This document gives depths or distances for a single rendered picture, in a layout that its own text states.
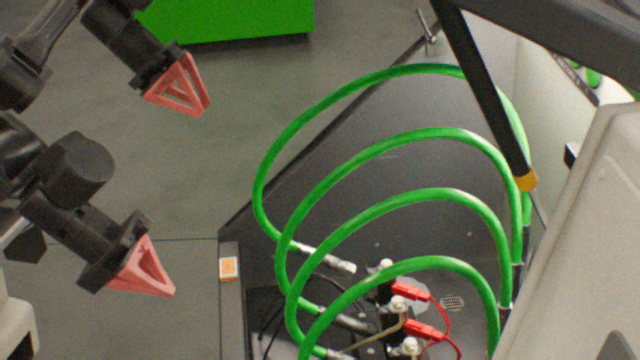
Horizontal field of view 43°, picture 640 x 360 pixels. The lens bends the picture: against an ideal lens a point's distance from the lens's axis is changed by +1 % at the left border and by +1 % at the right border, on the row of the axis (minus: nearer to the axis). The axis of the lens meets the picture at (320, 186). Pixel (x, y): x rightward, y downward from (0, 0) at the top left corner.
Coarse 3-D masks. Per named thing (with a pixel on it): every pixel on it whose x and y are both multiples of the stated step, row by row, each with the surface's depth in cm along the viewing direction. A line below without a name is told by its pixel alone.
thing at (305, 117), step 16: (416, 64) 99; (432, 64) 99; (448, 64) 100; (368, 80) 99; (384, 80) 99; (336, 96) 99; (304, 112) 101; (512, 112) 104; (288, 128) 102; (272, 144) 103; (272, 160) 104; (256, 176) 105; (256, 192) 106; (256, 208) 107; (528, 208) 113; (528, 224) 114
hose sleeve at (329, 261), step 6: (300, 246) 112; (306, 246) 113; (294, 252) 113; (300, 252) 112; (306, 252) 112; (312, 252) 113; (306, 258) 113; (324, 258) 114; (330, 258) 114; (336, 258) 115; (324, 264) 114; (330, 264) 114; (336, 264) 114; (342, 264) 115; (336, 270) 115; (342, 270) 115
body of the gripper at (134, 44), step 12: (132, 24) 109; (120, 36) 109; (132, 36) 109; (144, 36) 110; (108, 48) 110; (120, 48) 109; (132, 48) 109; (144, 48) 109; (156, 48) 110; (132, 60) 110; (144, 60) 109; (156, 60) 107; (144, 72) 109; (156, 72) 112; (132, 84) 108
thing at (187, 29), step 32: (160, 0) 422; (192, 0) 424; (224, 0) 426; (256, 0) 429; (288, 0) 431; (160, 32) 432; (192, 32) 434; (224, 32) 436; (256, 32) 439; (288, 32) 441
